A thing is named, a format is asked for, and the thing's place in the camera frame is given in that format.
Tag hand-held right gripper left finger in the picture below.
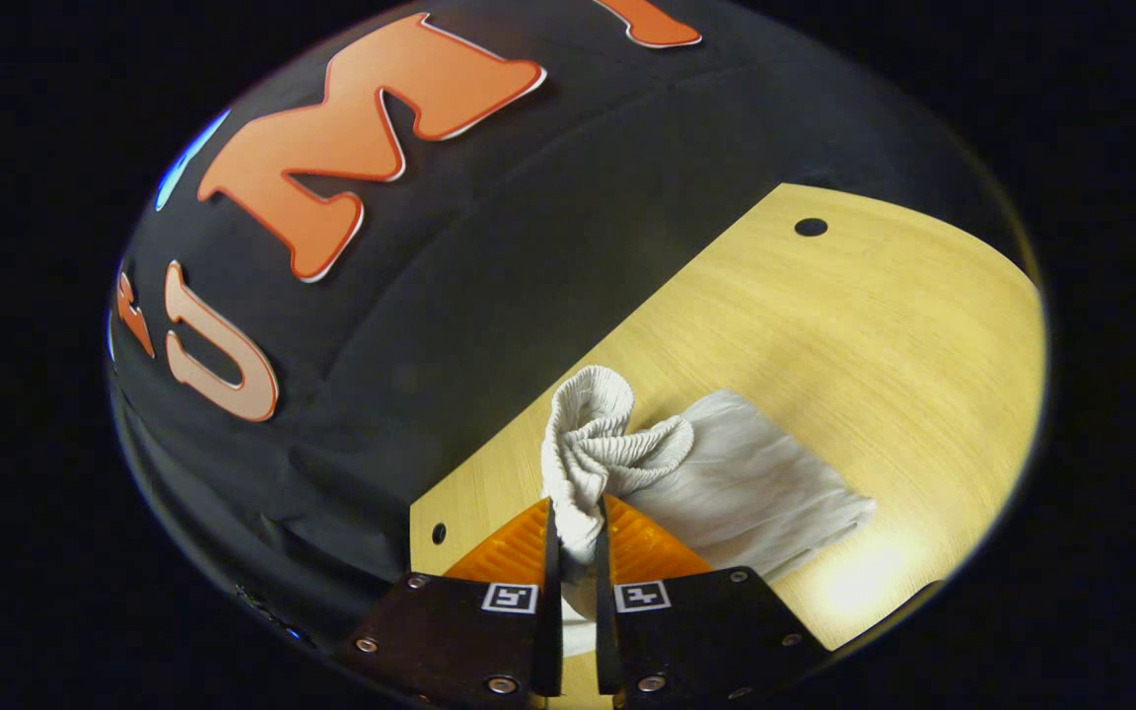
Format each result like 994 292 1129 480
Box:
341 498 564 706

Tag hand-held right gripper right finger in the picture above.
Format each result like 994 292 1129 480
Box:
596 496 833 706

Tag white jeans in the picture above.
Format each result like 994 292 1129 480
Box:
540 365 878 660

